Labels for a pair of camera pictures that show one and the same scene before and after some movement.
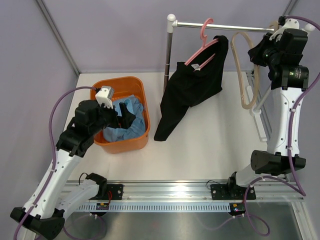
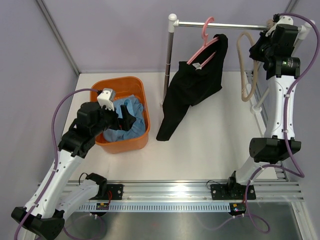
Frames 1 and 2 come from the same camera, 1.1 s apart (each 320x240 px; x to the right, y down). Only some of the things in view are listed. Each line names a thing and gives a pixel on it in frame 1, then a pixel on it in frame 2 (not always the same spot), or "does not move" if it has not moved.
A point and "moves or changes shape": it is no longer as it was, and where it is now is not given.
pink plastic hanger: x=205 y=45 does not move
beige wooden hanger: x=275 y=23 moves or changes shape
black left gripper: x=125 y=120 does not move
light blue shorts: x=136 y=129 does not move
